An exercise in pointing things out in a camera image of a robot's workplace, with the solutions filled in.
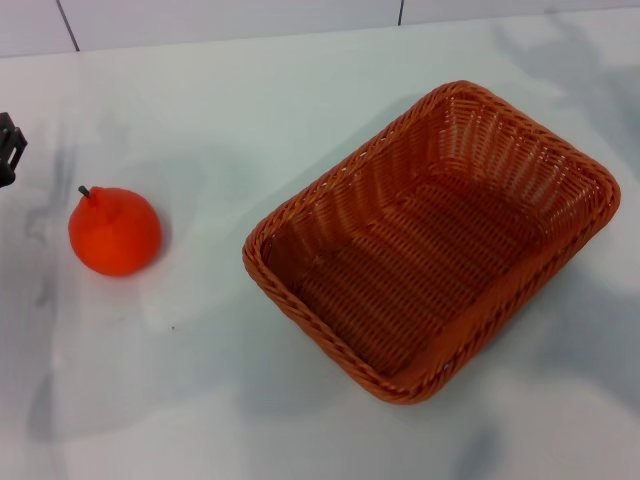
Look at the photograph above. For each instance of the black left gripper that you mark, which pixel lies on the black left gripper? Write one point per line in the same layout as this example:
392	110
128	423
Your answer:
8	150

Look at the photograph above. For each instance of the orange woven plastic basket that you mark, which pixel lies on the orange woven plastic basket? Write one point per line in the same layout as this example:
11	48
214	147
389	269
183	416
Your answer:
430	250

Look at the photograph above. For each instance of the orange toy fruit with stem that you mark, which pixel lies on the orange toy fruit with stem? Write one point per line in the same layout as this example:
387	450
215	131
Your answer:
116	232

